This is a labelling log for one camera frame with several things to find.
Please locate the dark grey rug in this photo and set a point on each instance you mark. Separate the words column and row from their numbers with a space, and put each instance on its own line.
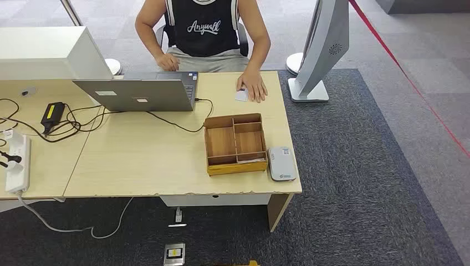
column 349, row 165

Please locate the red barrier belt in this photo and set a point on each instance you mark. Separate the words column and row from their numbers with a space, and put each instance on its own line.
column 404, row 71

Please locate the black plug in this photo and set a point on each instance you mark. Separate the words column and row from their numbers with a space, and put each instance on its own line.
column 13, row 158

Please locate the large white box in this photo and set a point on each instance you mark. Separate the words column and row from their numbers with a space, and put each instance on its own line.
column 44, row 51

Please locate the stanchion with round white base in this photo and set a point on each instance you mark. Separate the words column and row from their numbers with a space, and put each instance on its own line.
column 292, row 63
column 114, row 66

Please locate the white desk support panel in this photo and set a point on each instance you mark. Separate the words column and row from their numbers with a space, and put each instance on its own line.
column 14, row 205

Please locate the person's left hand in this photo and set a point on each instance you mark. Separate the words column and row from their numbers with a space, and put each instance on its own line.
column 253, row 86

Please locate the floor socket with open lid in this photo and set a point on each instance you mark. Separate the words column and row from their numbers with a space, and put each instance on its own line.
column 178, row 214

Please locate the silver kiosk stand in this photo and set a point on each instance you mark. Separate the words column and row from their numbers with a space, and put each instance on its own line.
column 323, row 47

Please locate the person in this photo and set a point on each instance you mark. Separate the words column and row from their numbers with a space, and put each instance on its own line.
column 205, row 40

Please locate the white under-desk panel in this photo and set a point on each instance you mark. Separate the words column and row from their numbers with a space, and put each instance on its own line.
column 220, row 200

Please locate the grey block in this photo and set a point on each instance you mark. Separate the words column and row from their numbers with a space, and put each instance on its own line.
column 422, row 5

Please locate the person's right hand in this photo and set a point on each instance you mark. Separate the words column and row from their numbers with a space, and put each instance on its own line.
column 167, row 62

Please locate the person's right forearm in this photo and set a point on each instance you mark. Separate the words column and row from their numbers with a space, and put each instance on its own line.
column 148, row 42

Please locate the black office chair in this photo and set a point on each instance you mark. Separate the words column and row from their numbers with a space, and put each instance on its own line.
column 243, row 40

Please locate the grey laptop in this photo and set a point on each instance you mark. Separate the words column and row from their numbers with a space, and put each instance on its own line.
column 139, row 93

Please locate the black laptop power adapter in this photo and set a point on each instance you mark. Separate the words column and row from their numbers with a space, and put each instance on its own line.
column 52, row 113

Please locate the light wood desk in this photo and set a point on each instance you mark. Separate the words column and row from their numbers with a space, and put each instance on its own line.
column 147, row 158
column 47, row 165

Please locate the white ID card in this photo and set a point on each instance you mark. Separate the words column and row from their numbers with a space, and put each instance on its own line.
column 241, row 96

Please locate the white power strip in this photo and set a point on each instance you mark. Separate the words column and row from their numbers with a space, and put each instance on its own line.
column 20, row 172

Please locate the white card reader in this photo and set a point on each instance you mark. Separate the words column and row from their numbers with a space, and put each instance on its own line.
column 281, row 163

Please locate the person's left forearm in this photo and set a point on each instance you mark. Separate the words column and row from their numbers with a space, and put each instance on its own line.
column 259, row 58

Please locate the metal floor socket box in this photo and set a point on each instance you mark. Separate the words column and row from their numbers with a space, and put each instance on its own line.
column 174, row 253

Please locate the wooden compartment organizer box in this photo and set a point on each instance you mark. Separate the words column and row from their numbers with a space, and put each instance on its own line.
column 220, row 141

